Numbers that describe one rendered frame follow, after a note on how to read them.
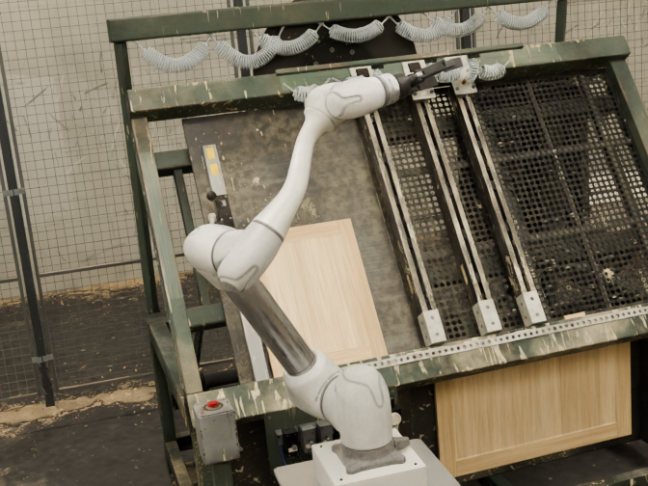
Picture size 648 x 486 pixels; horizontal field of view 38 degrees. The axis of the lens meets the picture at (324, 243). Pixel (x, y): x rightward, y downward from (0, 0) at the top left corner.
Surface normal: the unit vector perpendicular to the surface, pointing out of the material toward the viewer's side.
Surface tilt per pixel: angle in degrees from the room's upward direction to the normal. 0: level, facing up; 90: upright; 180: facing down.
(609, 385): 90
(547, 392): 90
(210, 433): 90
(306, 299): 56
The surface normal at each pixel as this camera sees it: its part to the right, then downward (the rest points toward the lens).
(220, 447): 0.29, 0.20
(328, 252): 0.19, -0.38
